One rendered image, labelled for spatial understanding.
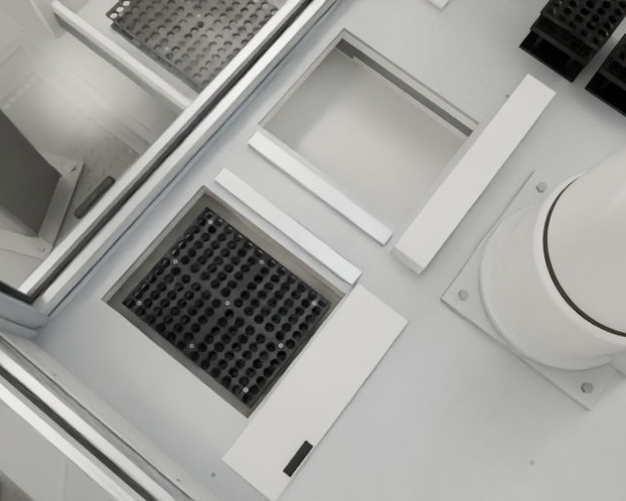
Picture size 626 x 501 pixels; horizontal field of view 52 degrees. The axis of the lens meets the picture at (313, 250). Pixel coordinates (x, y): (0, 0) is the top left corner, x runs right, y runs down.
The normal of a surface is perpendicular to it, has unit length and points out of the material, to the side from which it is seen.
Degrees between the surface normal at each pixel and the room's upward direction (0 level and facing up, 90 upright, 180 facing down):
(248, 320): 0
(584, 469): 0
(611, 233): 75
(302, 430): 0
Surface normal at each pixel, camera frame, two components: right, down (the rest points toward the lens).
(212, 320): 0.05, -0.26
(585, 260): -0.86, 0.44
